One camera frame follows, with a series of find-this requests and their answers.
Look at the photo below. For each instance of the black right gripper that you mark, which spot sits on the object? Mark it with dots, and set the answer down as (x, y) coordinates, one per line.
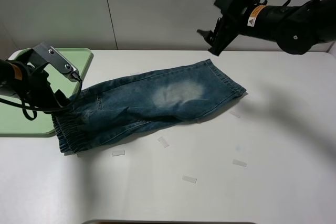
(233, 22)

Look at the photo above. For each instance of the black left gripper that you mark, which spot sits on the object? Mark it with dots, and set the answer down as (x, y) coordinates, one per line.
(37, 92)

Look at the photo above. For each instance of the children's blue denim shorts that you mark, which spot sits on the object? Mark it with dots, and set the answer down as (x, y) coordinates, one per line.
(110, 111)

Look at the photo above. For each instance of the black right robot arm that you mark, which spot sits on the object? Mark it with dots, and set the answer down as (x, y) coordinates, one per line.
(295, 29)

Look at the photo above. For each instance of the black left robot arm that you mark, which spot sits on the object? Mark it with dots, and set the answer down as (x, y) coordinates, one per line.
(11, 85)

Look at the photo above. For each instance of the clear tape strip front left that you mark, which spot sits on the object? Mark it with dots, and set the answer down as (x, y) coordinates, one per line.
(118, 153)

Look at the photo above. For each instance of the clear tape strip right middle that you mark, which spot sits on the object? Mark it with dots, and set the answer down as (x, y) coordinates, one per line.
(234, 113)

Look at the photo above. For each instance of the clear tape strip tilted centre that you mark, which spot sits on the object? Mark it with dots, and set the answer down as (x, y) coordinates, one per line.
(163, 142)

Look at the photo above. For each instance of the clear tape strip front right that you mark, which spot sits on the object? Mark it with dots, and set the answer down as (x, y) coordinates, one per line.
(239, 163)

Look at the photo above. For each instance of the clear tape strip front centre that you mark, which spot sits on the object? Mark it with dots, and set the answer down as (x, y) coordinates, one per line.
(189, 179)

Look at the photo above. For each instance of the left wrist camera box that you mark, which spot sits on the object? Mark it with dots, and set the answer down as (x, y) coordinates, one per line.
(44, 54)

